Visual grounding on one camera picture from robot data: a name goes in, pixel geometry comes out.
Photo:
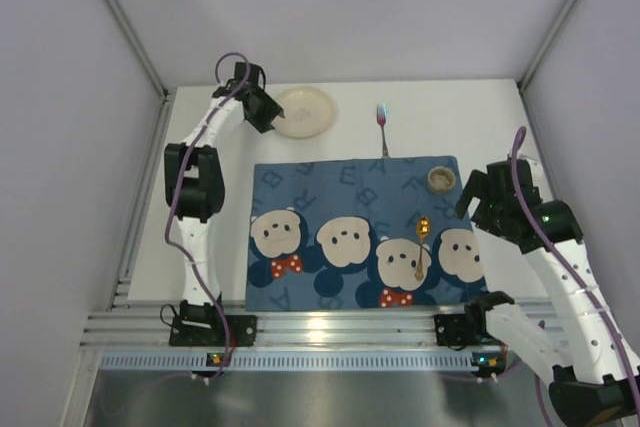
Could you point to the blue cartoon bear placemat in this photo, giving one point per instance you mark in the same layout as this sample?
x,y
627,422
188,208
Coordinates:
x,y
341,235

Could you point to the cream round plate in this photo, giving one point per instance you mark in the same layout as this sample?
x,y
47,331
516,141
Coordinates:
x,y
308,111

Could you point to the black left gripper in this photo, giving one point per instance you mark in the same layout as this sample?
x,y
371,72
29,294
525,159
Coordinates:
x,y
261,110

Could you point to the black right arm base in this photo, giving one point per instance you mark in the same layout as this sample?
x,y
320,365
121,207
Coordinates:
x,y
457,332

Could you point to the aluminium frame post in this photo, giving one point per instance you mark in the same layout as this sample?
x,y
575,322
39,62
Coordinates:
x,y
552,34
135,45

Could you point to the left aluminium frame post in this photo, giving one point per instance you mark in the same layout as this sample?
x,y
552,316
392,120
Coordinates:
x,y
135,45

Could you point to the iridescent fork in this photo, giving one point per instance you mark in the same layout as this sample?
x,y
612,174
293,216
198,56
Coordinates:
x,y
381,117

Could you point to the aluminium mounting rail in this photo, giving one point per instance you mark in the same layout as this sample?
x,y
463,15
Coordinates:
x,y
146,324

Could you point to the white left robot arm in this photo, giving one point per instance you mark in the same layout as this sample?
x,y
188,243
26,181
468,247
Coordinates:
x,y
194,183

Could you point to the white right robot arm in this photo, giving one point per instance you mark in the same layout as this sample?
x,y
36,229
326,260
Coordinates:
x,y
595,378

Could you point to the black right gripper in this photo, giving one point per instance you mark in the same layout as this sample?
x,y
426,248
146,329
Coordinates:
x,y
489,204

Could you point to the right aluminium frame post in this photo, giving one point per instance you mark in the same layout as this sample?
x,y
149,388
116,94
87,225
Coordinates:
x,y
552,34

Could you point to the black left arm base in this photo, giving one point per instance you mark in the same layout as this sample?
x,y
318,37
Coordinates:
x,y
242,332

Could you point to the gold spoon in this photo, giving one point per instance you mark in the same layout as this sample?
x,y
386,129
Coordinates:
x,y
423,229

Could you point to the perforated cable duct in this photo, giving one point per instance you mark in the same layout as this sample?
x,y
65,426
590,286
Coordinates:
x,y
303,361

